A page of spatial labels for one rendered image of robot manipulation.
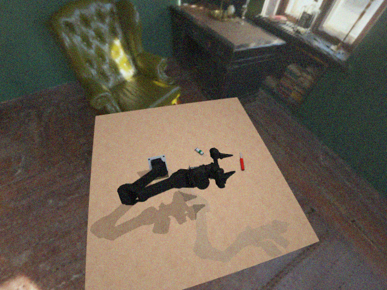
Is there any grey cylindrical battery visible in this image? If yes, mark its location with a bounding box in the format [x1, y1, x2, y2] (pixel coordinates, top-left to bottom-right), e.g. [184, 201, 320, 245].
[195, 147, 204, 155]

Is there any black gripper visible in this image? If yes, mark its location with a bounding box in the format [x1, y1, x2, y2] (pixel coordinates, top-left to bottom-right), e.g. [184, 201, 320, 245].
[202, 148, 236, 189]

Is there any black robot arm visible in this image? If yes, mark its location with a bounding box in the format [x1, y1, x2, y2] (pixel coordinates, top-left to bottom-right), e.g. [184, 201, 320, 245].
[117, 158, 226, 205]

